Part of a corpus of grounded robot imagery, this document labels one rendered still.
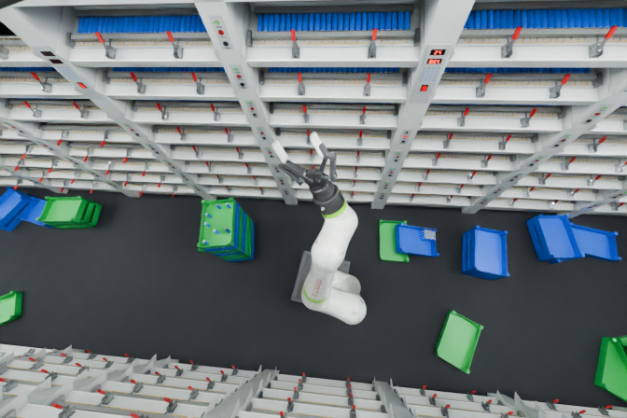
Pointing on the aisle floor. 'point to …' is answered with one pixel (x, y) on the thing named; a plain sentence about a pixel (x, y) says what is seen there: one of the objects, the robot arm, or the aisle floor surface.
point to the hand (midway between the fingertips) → (294, 142)
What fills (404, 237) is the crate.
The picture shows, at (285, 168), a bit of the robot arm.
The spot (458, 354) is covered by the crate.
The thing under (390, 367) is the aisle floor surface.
